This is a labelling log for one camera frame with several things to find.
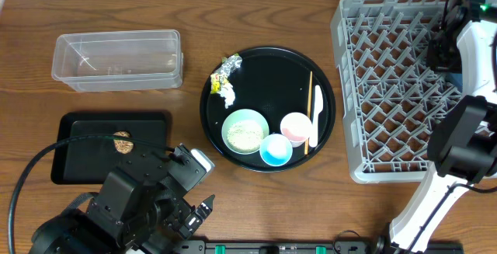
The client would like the dark blue bowl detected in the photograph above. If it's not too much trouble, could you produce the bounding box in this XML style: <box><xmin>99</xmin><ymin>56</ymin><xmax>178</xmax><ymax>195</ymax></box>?
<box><xmin>446</xmin><ymin>73</ymin><xmax>463</xmax><ymax>93</ymax></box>

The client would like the pale green bowl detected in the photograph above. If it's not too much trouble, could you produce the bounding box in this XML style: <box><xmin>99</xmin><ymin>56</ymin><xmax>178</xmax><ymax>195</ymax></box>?
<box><xmin>221</xmin><ymin>109</ymin><xmax>269</xmax><ymax>155</ymax></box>

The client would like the light blue plastic cup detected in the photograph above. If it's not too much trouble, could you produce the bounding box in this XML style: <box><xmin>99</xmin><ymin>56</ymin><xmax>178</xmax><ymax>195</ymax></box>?
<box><xmin>259</xmin><ymin>134</ymin><xmax>293</xmax><ymax>167</ymax></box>

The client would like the black rectangular tray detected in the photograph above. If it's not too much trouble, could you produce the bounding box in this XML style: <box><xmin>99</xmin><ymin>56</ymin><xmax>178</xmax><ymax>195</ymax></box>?
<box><xmin>50</xmin><ymin>112</ymin><xmax>169</xmax><ymax>184</ymax></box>

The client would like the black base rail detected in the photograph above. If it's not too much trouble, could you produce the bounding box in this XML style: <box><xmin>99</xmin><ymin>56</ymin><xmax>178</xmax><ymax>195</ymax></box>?
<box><xmin>127</xmin><ymin>228</ymin><xmax>465</xmax><ymax>254</ymax></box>

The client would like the pink plastic cup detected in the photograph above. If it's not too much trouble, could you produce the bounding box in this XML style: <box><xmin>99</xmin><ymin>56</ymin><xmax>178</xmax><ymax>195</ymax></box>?
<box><xmin>280</xmin><ymin>112</ymin><xmax>312</xmax><ymax>148</ymax></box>

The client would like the yellow wrapper scrap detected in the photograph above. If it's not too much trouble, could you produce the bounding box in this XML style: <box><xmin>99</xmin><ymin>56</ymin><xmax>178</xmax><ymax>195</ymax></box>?
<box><xmin>210</xmin><ymin>72</ymin><xmax>228</xmax><ymax>94</ymax></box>

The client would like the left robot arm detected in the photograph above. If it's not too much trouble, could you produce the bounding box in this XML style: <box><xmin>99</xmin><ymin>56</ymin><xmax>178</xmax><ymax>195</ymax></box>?
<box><xmin>30</xmin><ymin>145</ymin><xmax>214</xmax><ymax>253</ymax></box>

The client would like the grey plastic dishwasher rack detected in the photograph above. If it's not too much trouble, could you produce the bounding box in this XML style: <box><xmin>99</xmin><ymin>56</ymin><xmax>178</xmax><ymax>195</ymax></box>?
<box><xmin>331</xmin><ymin>0</ymin><xmax>462</xmax><ymax>184</ymax></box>

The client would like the brown shiitake mushroom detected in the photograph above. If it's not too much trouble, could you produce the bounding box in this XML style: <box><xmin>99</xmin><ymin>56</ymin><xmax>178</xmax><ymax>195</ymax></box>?
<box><xmin>113</xmin><ymin>131</ymin><xmax>134</xmax><ymax>155</ymax></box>

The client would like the crumpled white tissue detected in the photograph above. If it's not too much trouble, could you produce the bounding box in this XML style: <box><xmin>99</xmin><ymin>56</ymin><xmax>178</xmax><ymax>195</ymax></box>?
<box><xmin>219</xmin><ymin>83</ymin><xmax>235</xmax><ymax>109</ymax></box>

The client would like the clear plastic bin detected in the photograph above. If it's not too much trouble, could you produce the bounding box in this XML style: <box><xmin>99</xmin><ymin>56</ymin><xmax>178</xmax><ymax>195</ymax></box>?
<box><xmin>51</xmin><ymin>30</ymin><xmax>183</xmax><ymax>92</ymax></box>

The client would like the crumpled foil wrapper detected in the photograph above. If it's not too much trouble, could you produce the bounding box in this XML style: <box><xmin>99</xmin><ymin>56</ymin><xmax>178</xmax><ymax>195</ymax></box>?
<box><xmin>216</xmin><ymin>54</ymin><xmax>242</xmax><ymax>78</ymax></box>

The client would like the white plastic knife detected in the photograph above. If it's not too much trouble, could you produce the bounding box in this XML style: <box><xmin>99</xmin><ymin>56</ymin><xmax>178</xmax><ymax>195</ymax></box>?
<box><xmin>309</xmin><ymin>85</ymin><xmax>324</xmax><ymax>148</ymax></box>

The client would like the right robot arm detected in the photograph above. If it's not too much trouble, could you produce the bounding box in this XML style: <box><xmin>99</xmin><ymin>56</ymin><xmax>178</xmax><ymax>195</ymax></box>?
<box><xmin>371</xmin><ymin>0</ymin><xmax>496</xmax><ymax>253</ymax></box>

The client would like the round black tray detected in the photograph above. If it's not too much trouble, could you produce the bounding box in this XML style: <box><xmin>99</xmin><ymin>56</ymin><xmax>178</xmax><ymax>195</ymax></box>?
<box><xmin>200</xmin><ymin>47</ymin><xmax>336</xmax><ymax>172</ymax></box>

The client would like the wooden chopstick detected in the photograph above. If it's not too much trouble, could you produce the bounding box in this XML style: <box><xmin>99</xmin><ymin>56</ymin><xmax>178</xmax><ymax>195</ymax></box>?
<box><xmin>304</xmin><ymin>71</ymin><xmax>313</xmax><ymax>155</ymax></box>

